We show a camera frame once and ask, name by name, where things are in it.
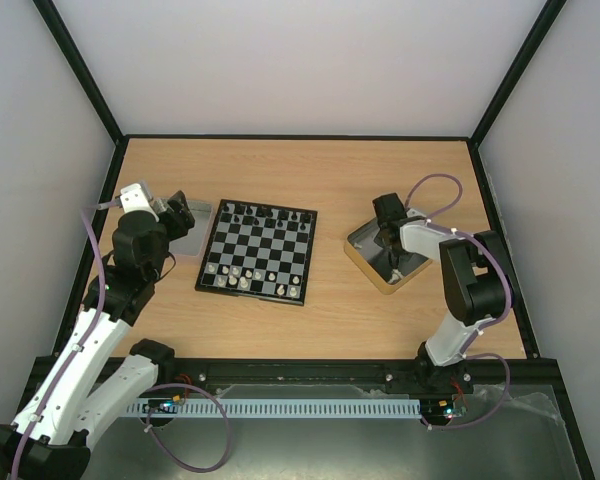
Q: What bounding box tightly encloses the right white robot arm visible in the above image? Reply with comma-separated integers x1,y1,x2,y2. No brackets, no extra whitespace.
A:
373,193,516,392

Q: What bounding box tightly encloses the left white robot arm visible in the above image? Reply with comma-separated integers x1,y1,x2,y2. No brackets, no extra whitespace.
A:
0,183,195,479

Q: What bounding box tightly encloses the gold metal tin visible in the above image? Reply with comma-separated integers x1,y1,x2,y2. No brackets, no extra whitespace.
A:
344,219,432,295

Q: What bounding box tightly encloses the black and grey chessboard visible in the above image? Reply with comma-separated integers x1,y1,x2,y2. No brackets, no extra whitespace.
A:
195,199,318,306

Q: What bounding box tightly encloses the black aluminium frame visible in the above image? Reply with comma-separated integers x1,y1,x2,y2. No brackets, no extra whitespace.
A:
0,0,599,480

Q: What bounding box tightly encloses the light blue cable duct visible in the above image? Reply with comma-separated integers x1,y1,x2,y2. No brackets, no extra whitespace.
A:
121,398,421,419

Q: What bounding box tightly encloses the metal base plate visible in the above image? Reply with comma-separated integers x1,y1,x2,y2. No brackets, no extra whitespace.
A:
79,385,580,479

